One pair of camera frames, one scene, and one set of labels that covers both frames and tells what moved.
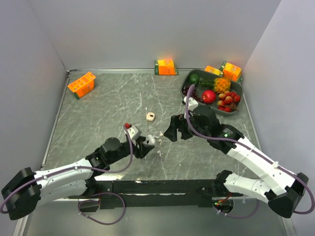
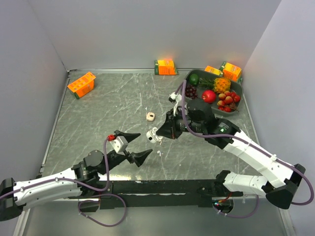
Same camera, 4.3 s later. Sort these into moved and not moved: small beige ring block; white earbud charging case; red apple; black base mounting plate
Moved: white earbud charging case
Not moved: black base mounting plate; red apple; small beige ring block
